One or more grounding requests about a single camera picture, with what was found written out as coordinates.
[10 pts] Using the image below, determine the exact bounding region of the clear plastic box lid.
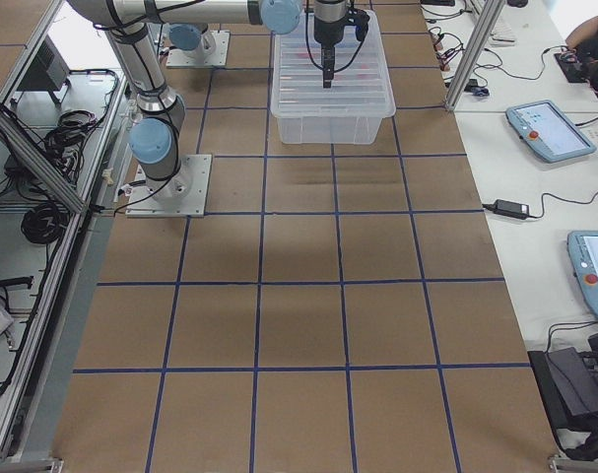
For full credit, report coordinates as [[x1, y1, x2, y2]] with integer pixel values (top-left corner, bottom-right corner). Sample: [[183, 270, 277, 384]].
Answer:
[[269, 9, 397, 118]]

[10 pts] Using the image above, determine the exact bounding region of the black laptop stand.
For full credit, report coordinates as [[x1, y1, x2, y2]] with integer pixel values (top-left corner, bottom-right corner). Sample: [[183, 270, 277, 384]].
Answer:
[[528, 347, 598, 433]]

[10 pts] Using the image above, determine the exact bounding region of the upper teach pendant tablet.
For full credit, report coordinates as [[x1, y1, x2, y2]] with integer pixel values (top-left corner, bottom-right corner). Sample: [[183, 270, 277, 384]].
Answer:
[[505, 100, 596, 164]]

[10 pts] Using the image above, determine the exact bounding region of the aluminium frame post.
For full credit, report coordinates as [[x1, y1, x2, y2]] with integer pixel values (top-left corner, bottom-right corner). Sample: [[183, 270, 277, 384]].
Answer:
[[444, 0, 505, 111]]

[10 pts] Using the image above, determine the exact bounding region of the grey control box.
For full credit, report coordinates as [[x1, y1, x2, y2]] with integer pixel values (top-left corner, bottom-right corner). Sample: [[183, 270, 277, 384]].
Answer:
[[17, 35, 70, 93]]

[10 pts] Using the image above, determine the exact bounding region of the black power adapter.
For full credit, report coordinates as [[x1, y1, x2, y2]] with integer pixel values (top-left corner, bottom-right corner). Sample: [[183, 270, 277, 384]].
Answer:
[[483, 199, 530, 220]]

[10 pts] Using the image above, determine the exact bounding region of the coiled black cable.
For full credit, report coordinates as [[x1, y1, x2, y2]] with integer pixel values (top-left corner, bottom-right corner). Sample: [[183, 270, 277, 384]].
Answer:
[[21, 198, 69, 246]]

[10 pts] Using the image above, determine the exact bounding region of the person in black shirt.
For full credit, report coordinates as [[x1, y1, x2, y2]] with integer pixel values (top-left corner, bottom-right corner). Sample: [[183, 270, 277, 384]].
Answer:
[[566, 15, 598, 61]]

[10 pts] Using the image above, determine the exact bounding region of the lower teach pendant tablet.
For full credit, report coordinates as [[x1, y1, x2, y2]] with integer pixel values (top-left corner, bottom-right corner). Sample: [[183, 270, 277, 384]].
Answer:
[[566, 231, 598, 319]]

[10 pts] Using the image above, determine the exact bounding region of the teach pendant tablet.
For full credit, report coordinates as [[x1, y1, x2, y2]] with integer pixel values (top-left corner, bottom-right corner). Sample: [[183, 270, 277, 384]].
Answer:
[[566, 231, 598, 319], [505, 100, 596, 164]]

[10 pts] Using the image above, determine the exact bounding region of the clear plastic storage box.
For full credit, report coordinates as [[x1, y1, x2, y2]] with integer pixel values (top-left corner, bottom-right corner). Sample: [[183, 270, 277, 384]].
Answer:
[[277, 115, 382, 145]]

